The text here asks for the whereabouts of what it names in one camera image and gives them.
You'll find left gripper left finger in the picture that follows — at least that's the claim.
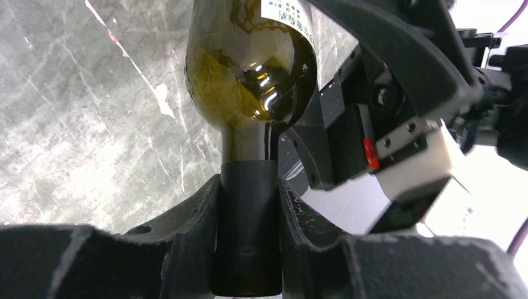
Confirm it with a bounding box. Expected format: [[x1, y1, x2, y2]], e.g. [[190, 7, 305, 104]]
[[1, 175, 220, 298]]

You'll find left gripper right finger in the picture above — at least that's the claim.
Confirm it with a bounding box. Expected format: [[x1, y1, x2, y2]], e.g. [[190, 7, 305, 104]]
[[280, 181, 527, 298]]

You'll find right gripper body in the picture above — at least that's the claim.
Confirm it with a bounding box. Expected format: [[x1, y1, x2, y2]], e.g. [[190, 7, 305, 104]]
[[285, 46, 413, 191]]

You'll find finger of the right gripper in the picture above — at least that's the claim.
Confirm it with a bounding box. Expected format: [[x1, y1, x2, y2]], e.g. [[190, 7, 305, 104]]
[[312, 1, 483, 118]]

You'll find green wine bottle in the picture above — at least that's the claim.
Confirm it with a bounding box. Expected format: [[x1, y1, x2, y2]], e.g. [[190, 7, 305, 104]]
[[185, 1, 318, 297]]

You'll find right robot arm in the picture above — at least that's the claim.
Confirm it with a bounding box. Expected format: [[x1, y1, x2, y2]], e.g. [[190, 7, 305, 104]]
[[286, 1, 527, 191]]

